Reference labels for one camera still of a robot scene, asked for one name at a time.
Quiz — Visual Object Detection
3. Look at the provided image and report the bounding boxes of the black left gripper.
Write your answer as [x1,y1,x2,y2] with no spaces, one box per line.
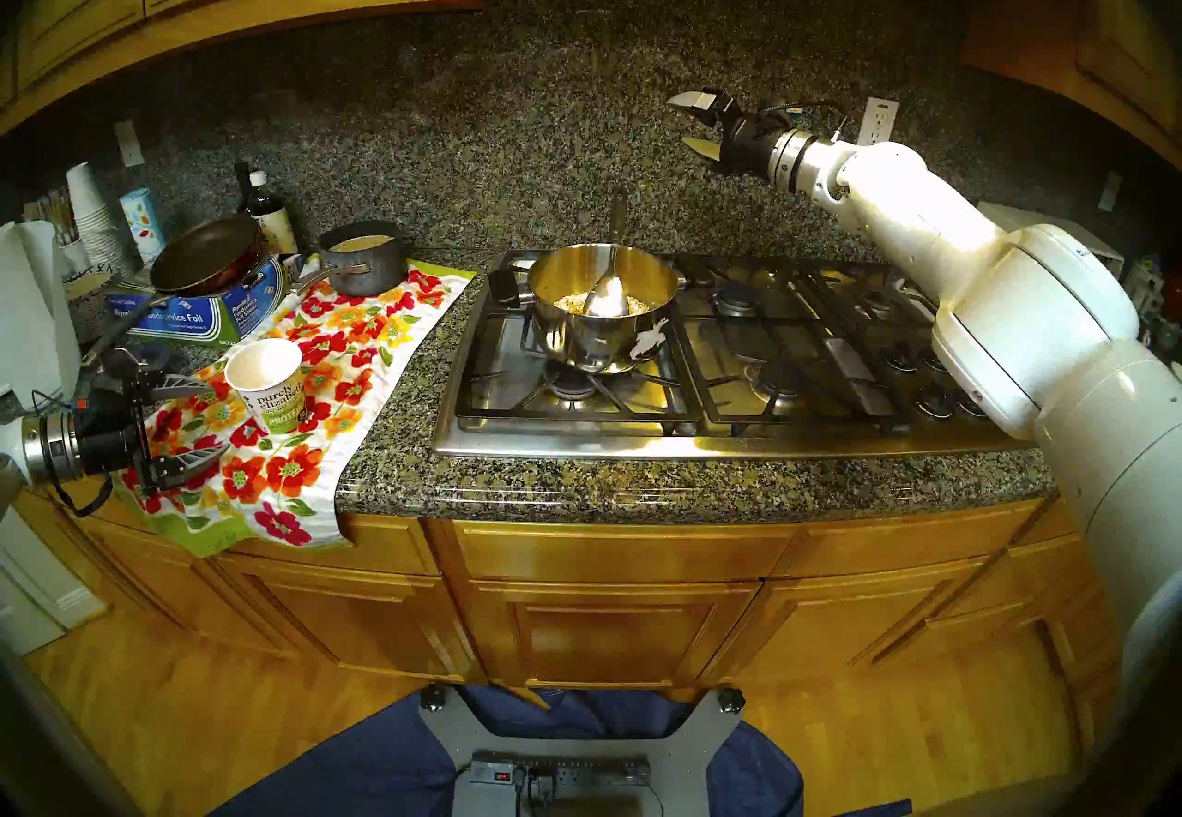
[74,361,232,488]

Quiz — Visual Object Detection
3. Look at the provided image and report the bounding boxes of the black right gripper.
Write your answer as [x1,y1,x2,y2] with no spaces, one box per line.
[667,89,781,179]

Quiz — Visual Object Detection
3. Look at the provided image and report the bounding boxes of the green white paper oats cup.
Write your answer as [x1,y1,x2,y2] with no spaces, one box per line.
[224,338,306,436]

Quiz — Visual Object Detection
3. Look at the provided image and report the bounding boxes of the black handled metal spoon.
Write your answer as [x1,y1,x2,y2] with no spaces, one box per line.
[582,192,633,319]

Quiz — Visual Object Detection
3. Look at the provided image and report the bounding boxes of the stainless steel pot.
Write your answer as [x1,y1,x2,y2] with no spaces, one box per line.
[487,243,684,375]

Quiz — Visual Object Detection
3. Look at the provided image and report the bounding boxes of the blue foil box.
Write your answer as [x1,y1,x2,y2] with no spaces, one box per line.
[104,257,287,345]

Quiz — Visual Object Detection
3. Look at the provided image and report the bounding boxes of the dark patterned container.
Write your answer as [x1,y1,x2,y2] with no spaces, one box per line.
[63,269,116,343]

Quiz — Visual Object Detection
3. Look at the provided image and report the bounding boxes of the dark frying pan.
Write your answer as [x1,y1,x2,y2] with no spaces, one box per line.
[81,213,264,368]

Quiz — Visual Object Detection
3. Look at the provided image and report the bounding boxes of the white paper towel roll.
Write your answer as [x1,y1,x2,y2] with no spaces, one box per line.
[0,220,82,412]

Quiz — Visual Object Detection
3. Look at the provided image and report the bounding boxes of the floral kitchen towel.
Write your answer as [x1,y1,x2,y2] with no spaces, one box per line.
[125,261,476,558]

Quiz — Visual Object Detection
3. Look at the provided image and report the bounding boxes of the white utensil cup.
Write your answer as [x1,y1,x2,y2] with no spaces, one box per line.
[37,189,93,271]

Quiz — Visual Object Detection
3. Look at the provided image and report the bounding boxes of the patterned paper cup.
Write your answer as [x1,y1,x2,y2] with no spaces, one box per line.
[120,187,167,264]

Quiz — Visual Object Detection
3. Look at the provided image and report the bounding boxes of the white capped dark bottle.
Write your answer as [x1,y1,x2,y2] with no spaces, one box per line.
[247,170,298,256]

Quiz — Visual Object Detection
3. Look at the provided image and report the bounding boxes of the stack of white cups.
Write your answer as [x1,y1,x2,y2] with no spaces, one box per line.
[65,162,135,276]

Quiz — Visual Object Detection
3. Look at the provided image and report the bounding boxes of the small dark saucepan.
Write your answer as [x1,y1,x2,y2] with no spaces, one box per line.
[294,222,410,299]

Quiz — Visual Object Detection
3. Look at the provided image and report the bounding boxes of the steel gas cooktop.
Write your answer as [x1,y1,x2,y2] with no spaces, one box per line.
[432,247,1035,461]

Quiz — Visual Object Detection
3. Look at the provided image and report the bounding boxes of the blue cloth cover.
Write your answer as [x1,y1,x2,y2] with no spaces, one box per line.
[212,686,911,817]

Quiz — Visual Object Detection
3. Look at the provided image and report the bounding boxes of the wooden lower cabinets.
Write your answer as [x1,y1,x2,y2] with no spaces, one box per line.
[18,474,1137,761]

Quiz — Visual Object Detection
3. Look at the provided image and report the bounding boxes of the grey power strip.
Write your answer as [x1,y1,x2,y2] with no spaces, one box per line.
[471,755,652,788]

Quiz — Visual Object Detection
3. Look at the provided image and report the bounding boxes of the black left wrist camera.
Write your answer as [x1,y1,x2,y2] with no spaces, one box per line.
[78,383,139,419]

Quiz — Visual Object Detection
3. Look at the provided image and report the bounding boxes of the braided right gripper cable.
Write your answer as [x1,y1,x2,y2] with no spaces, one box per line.
[780,100,850,144]

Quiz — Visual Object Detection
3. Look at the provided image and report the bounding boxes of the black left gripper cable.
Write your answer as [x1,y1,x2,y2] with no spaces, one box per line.
[55,474,116,519]

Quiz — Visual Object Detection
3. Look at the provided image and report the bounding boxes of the white wall outlet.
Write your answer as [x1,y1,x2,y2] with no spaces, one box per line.
[856,97,901,147]

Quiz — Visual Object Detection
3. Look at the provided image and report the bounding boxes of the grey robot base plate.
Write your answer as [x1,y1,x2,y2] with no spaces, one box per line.
[420,686,744,817]

